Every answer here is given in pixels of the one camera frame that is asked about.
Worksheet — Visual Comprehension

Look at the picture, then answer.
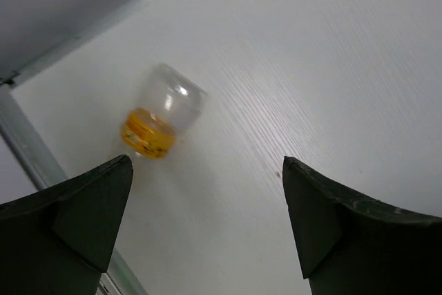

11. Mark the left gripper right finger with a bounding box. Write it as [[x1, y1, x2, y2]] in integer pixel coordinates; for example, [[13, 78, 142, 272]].
[[282, 157, 441, 294]]

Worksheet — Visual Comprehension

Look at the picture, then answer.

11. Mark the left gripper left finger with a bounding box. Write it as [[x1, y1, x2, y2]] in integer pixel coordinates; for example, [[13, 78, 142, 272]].
[[1, 155, 133, 294]]

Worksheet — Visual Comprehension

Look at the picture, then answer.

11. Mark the clear bottle with yellow band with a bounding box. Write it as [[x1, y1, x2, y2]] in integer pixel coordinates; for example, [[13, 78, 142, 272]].
[[119, 63, 207, 160]]

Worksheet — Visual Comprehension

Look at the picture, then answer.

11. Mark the aluminium table front rail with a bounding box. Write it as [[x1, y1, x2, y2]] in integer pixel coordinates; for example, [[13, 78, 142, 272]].
[[1, 87, 144, 294]]

